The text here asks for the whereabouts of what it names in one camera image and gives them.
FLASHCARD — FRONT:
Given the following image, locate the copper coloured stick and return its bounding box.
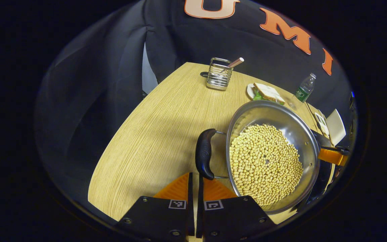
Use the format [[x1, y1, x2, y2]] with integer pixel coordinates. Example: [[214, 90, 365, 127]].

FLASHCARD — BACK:
[[225, 57, 245, 69]]

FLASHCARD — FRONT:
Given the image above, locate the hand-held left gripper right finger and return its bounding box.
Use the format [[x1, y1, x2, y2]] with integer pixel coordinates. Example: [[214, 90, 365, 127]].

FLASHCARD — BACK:
[[196, 174, 278, 241]]

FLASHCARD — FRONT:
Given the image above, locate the metal wire utensil holder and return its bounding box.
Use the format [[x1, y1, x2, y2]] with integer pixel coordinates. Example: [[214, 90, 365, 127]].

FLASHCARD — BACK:
[[206, 57, 233, 91]]

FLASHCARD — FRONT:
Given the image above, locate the white plate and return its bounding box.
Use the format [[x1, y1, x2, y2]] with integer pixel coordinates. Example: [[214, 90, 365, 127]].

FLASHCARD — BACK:
[[247, 83, 286, 105]]

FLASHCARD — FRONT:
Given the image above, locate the pile of soybeans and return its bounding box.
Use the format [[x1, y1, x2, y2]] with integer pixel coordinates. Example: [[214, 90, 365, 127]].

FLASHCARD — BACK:
[[229, 124, 304, 207]]

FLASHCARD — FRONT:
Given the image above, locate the white box-shaped appliance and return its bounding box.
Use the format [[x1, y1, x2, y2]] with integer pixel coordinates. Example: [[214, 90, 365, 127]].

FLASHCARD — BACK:
[[326, 109, 347, 147]]

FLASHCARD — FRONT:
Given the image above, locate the steel pot with black handle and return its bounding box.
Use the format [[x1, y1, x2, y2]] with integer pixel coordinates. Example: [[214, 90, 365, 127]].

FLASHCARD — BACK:
[[195, 100, 321, 215]]

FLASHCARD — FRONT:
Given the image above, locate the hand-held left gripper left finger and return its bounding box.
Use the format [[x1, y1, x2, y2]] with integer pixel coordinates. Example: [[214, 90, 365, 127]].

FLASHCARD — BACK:
[[115, 172, 196, 241]]

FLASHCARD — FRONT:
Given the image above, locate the clear plastic water bottle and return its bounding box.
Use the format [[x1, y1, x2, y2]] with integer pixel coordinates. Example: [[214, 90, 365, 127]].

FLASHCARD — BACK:
[[289, 73, 317, 110]]

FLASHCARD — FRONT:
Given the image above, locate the black induction cooktop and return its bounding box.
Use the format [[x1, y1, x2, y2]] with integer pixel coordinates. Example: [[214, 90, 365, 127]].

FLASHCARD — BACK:
[[294, 129, 337, 213]]

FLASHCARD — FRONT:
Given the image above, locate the white divided seasoning dish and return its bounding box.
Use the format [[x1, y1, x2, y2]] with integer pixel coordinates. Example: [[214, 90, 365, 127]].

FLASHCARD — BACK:
[[314, 112, 330, 138]]

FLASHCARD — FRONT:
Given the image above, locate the black backdrop cloth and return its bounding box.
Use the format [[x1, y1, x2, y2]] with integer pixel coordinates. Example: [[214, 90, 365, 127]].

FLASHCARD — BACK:
[[34, 0, 357, 202]]

